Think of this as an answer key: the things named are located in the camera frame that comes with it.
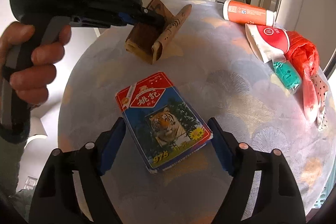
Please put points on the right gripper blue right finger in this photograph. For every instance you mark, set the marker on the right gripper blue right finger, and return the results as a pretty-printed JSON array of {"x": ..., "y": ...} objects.
[{"x": 224, "y": 144}]

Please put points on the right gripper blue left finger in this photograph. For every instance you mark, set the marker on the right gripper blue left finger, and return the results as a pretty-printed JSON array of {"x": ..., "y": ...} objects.
[{"x": 108, "y": 144}]

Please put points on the tiger playing card box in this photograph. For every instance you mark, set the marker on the tiger playing card box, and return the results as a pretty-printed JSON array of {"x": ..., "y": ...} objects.
[{"x": 165, "y": 128}]

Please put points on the brown paper bag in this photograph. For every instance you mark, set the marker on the brown paper bag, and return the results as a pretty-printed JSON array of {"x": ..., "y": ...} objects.
[{"x": 148, "y": 41}]

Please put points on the red and white paper cup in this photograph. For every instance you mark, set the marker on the red and white paper cup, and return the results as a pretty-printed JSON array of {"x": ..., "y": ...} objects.
[{"x": 267, "y": 43}]

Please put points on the red plastic bag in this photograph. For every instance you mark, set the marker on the red plastic bag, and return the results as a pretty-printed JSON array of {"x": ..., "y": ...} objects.
[{"x": 302, "y": 54}]

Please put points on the orange soy milk paper cup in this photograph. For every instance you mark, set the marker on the orange soy milk paper cup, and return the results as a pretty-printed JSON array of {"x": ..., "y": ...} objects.
[{"x": 242, "y": 13}]

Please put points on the grey sleeve forearm left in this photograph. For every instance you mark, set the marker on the grey sleeve forearm left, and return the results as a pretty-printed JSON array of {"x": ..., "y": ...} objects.
[{"x": 15, "y": 205}]

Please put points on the person's left hand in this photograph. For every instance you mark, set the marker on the person's left hand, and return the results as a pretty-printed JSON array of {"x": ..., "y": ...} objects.
[{"x": 30, "y": 84}]

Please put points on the green plastic wrapper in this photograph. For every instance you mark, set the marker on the green plastic wrapper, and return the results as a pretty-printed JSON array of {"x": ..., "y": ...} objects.
[{"x": 287, "y": 75}]

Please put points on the teal plastic laundry basket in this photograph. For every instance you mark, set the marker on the teal plastic laundry basket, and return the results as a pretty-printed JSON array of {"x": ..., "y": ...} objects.
[{"x": 326, "y": 190}]

